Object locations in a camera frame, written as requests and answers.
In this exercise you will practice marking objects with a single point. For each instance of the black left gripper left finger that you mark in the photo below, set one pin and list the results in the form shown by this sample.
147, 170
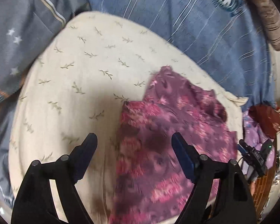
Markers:
34, 202

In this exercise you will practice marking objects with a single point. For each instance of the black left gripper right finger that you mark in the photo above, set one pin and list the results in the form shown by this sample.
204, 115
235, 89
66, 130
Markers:
220, 193

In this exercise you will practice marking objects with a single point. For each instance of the purple pink floral garment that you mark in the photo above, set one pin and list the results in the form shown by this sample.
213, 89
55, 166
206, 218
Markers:
150, 185

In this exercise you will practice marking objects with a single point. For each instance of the person's right hand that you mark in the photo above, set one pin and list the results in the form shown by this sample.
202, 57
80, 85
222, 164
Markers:
252, 187

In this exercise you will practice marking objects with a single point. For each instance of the lilac floral garment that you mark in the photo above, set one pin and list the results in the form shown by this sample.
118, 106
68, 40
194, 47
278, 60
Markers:
255, 137

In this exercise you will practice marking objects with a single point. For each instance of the brown wooden lattice furniture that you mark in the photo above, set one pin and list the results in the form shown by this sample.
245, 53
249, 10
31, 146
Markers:
262, 190

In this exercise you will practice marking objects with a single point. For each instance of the dark red plastic bag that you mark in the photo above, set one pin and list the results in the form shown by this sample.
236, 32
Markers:
267, 118

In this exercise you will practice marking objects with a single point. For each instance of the blue plaid quilt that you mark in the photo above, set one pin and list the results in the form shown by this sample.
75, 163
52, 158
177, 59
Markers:
226, 38

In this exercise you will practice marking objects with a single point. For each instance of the cream leaf print pillow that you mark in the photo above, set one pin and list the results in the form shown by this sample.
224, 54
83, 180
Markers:
78, 86

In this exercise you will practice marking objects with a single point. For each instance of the grey star patterned quilt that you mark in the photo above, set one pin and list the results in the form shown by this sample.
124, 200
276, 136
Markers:
27, 27

